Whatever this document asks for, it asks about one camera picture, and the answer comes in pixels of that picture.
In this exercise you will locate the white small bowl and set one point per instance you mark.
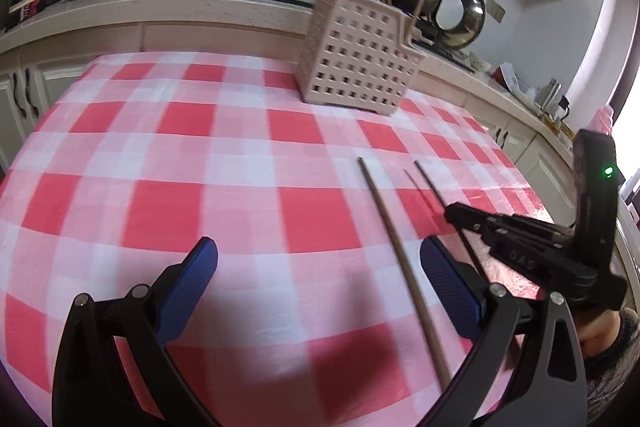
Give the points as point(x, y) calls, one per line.
point(479, 65)

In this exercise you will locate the pink bottle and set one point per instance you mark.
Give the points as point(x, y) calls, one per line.
point(602, 120)

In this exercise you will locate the red white checkered tablecloth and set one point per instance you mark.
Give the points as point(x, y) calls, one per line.
point(307, 321)

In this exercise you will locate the black pink glove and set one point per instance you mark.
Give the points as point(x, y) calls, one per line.
point(28, 11)

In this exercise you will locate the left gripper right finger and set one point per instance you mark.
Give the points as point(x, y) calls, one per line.
point(525, 366)

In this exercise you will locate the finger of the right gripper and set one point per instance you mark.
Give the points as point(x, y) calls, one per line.
point(480, 226)

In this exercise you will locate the white perforated utensil basket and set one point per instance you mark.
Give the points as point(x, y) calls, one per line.
point(355, 55)

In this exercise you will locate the right hand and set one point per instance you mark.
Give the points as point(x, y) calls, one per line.
point(596, 333)

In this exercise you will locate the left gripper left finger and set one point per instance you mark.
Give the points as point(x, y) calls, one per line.
point(90, 384)

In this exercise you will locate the steel thermos bottle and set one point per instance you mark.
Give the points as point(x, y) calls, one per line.
point(547, 94)

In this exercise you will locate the wall switch right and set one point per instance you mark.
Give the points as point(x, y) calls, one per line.
point(495, 10)

